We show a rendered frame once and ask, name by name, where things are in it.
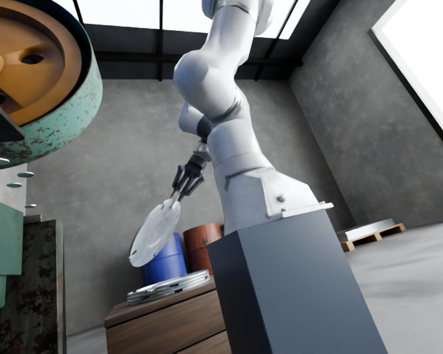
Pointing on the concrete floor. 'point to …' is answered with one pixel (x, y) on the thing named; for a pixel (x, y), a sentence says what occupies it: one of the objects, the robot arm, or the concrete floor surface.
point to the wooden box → (170, 324)
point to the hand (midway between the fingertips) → (174, 199)
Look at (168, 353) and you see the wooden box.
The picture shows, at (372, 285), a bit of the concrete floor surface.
